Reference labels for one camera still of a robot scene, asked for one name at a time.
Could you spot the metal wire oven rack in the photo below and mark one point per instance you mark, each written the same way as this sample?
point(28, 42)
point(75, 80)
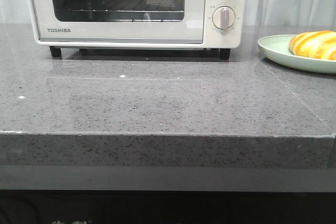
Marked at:
point(175, 6)

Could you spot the white Toshiba toaster oven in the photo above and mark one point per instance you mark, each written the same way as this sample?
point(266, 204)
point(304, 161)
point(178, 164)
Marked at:
point(214, 39)

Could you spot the glass oven door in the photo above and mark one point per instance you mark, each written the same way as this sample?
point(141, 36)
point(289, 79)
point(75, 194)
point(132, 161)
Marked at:
point(55, 24)

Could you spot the yellow striped croissant bread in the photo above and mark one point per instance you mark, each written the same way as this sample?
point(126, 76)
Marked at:
point(314, 44)

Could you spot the light green round plate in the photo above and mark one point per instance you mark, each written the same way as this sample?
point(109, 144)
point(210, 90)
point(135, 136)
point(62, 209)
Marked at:
point(276, 49)

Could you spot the lower oven control knob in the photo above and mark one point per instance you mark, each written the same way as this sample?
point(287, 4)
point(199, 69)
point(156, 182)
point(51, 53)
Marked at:
point(223, 18)

